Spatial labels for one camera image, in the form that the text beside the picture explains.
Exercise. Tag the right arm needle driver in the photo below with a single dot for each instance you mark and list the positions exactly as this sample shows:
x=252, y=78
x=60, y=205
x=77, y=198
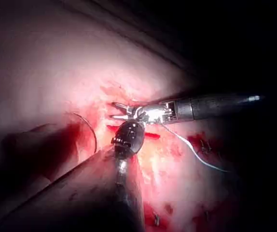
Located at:
x=155, y=113

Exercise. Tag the right arm needle driver jaw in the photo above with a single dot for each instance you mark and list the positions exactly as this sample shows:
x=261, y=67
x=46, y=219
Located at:
x=121, y=107
x=119, y=117

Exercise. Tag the left arm needle driver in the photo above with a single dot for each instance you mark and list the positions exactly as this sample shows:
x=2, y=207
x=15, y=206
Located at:
x=130, y=135

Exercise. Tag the blue thread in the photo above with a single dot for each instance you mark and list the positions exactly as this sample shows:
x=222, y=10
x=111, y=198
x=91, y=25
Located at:
x=186, y=143

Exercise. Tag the dark right arm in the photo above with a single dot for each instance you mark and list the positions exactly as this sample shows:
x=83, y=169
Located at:
x=213, y=107

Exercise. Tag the dark left arm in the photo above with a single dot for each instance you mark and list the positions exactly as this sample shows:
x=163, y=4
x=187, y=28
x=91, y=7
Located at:
x=92, y=193

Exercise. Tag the curved steel needle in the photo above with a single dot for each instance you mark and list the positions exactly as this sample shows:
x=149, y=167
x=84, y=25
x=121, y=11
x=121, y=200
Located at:
x=95, y=140

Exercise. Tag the blue stitching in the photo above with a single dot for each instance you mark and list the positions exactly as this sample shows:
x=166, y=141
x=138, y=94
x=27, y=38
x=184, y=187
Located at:
x=156, y=218
x=205, y=146

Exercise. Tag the tissue pad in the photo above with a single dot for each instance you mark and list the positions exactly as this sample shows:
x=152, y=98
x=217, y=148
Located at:
x=56, y=72

